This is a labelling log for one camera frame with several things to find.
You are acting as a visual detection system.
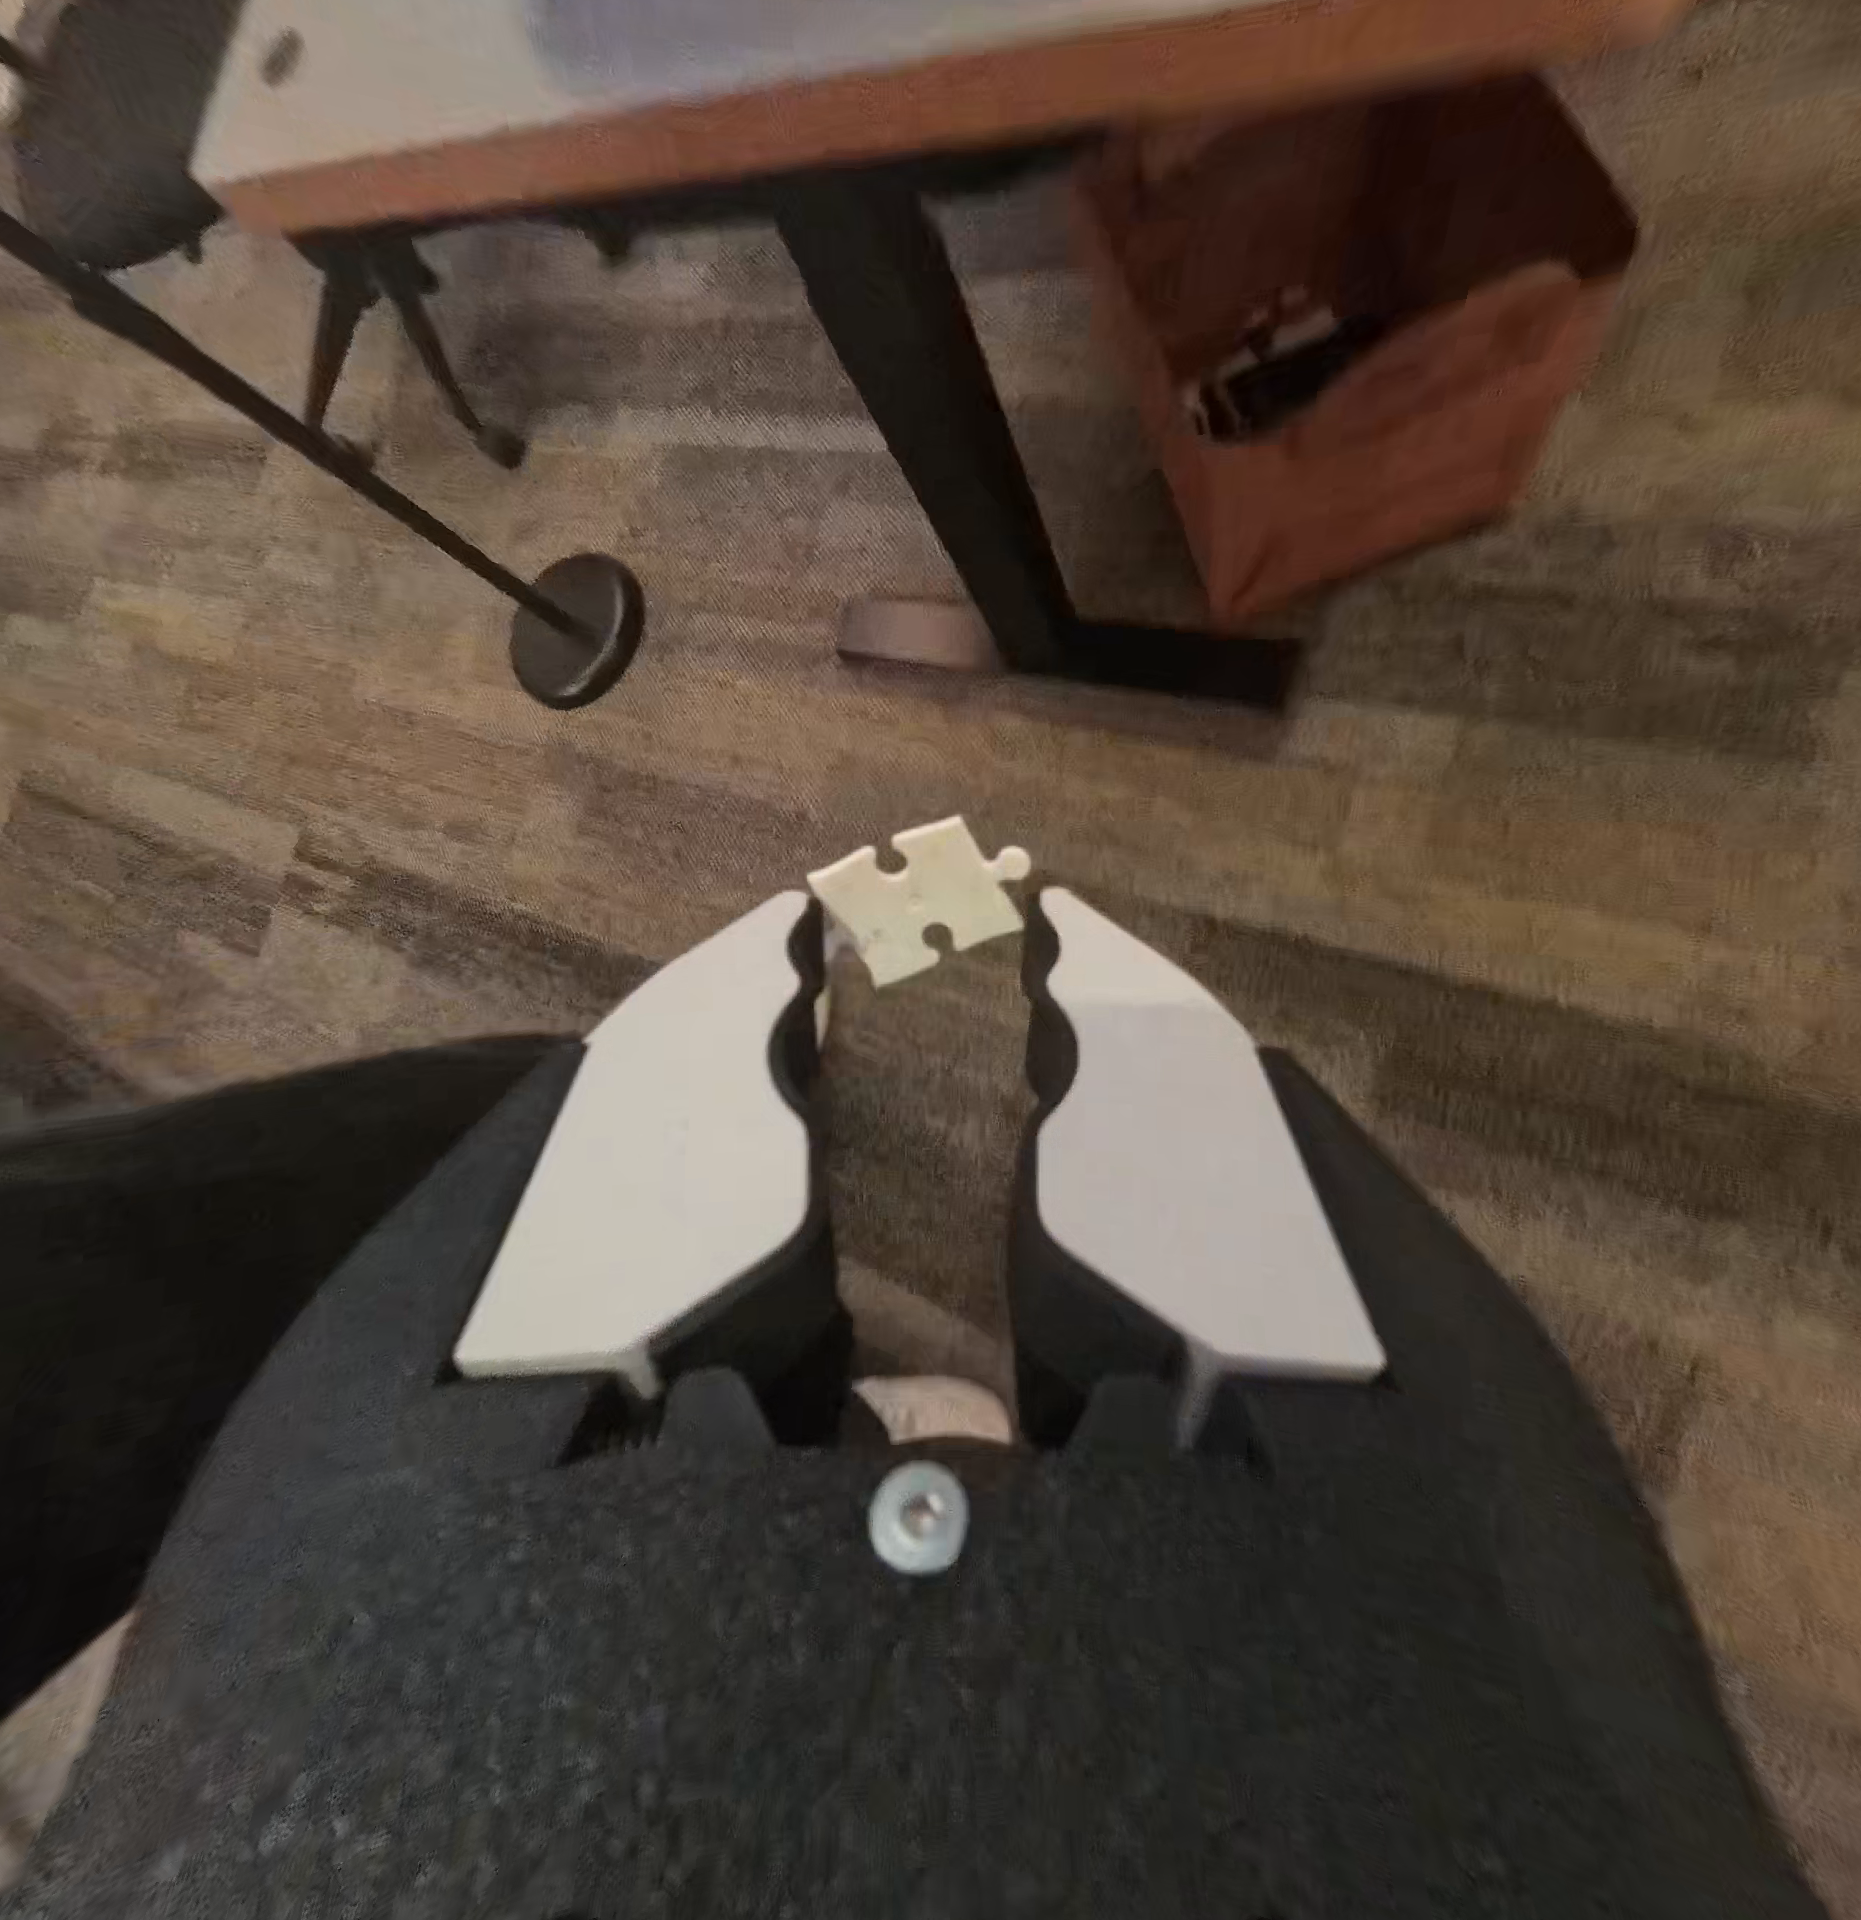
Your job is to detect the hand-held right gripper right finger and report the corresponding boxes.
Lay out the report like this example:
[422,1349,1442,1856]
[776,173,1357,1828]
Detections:
[1009,884,1392,1453]

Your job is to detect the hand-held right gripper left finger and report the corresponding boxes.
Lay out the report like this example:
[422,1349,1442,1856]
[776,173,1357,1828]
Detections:
[448,889,850,1449]

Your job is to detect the white-backed puzzle piece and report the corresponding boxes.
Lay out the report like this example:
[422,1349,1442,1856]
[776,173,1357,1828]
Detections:
[808,813,1030,988]

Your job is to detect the black pole with round base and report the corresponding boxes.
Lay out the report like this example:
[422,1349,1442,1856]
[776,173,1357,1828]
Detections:
[0,187,647,710]

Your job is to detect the brown open box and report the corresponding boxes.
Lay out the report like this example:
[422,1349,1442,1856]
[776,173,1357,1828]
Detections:
[1070,75,1639,624]

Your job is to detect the wooden background table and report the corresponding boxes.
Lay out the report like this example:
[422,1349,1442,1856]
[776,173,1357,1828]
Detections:
[195,0,1697,715]

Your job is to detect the dark grey chair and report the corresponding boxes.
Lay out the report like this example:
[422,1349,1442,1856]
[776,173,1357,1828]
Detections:
[7,0,531,469]

